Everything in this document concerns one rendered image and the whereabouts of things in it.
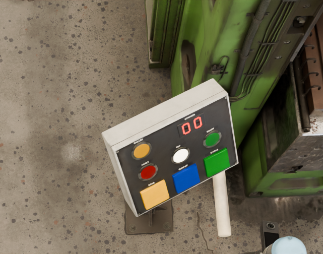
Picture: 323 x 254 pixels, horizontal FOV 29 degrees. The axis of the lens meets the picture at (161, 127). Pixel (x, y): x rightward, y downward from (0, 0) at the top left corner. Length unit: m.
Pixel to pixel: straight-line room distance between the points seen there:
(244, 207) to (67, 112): 0.90
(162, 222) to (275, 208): 0.51
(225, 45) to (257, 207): 1.21
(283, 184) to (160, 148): 1.16
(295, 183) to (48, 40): 1.32
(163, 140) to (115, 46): 1.44
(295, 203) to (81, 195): 0.94
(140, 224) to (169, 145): 1.13
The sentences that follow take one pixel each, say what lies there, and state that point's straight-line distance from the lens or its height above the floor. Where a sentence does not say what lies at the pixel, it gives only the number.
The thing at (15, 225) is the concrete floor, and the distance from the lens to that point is 2.80.
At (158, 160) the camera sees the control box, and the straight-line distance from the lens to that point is 1.68.
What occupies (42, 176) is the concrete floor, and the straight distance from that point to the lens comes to 2.83.
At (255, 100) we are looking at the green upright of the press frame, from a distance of 2.22.
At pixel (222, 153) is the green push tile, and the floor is 1.04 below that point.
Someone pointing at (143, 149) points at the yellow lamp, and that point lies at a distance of 1.63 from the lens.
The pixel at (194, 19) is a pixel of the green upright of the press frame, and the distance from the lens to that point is 2.43.
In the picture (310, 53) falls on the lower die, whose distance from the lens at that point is 2.02.
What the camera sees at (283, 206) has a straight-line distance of 2.87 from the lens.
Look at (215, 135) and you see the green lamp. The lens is 1.73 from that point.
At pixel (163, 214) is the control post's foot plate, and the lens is 2.77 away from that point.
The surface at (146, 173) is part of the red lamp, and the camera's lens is 1.69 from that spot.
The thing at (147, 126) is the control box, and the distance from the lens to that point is 1.62.
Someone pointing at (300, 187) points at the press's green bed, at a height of 0.15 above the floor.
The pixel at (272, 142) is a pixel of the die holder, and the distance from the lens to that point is 2.37.
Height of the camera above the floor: 2.72
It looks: 71 degrees down
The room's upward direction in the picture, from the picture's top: 11 degrees clockwise
